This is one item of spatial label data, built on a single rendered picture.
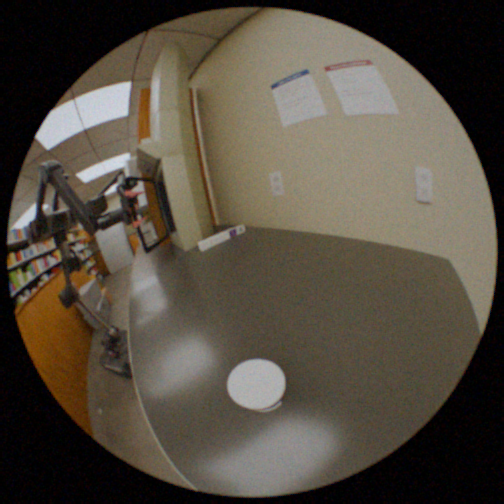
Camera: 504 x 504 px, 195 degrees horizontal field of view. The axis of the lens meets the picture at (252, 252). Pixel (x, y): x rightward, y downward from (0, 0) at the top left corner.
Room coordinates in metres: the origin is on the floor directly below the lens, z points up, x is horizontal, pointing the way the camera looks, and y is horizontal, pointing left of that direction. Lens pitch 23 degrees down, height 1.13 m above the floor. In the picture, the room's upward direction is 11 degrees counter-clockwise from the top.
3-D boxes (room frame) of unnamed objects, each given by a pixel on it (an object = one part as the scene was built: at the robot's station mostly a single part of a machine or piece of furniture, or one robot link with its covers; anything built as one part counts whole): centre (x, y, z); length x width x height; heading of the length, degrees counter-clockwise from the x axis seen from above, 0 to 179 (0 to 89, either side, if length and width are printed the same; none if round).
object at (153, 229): (0.70, 0.51, 1.19); 0.30 x 0.01 x 0.40; 4
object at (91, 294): (0.99, 2.76, 0.49); 0.60 x 0.42 x 0.33; 39
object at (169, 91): (0.82, 0.32, 2.18); 0.32 x 0.25 x 0.93; 39
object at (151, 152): (0.71, 0.46, 1.46); 0.32 x 0.12 x 0.10; 39
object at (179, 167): (0.82, 0.32, 1.33); 0.32 x 0.25 x 0.77; 39
